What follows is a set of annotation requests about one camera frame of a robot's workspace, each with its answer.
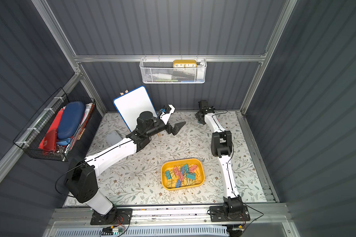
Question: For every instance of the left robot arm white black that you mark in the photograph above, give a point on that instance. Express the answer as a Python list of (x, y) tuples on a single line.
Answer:
[(81, 178)]

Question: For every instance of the yellow clock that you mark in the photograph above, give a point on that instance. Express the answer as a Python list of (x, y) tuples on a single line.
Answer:
[(184, 63)]

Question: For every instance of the translucent small plastic box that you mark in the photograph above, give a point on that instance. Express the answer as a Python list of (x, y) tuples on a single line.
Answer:
[(113, 138)]

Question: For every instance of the yellow plastic storage tray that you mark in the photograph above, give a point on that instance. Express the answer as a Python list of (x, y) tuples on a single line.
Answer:
[(180, 163)]

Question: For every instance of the black wire side basket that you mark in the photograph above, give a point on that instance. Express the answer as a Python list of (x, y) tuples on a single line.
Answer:
[(73, 147)]

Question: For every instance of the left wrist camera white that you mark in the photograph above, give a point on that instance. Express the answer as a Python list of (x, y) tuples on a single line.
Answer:
[(165, 113)]

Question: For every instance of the small whiteboard blue frame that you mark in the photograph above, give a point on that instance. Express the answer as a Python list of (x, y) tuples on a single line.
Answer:
[(130, 105)]

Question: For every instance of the red folder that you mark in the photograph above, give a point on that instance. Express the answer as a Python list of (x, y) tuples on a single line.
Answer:
[(48, 143)]

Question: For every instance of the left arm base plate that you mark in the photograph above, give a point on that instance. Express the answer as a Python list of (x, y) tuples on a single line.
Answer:
[(116, 216)]

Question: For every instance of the white wire wall basket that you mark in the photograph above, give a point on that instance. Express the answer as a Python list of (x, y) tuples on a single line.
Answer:
[(162, 72)]

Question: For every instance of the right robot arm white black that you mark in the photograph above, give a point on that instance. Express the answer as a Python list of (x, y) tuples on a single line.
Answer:
[(222, 149)]

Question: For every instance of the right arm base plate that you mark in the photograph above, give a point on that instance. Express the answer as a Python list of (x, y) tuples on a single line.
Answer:
[(219, 214)]

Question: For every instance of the blue oval case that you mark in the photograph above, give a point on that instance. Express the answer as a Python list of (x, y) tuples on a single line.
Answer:
[(70, 120)]

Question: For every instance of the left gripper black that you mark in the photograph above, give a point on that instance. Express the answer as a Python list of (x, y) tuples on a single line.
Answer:
[(169, 128)]

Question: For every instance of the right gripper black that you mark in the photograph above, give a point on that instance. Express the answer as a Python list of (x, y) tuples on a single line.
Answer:
[(200, 115)]

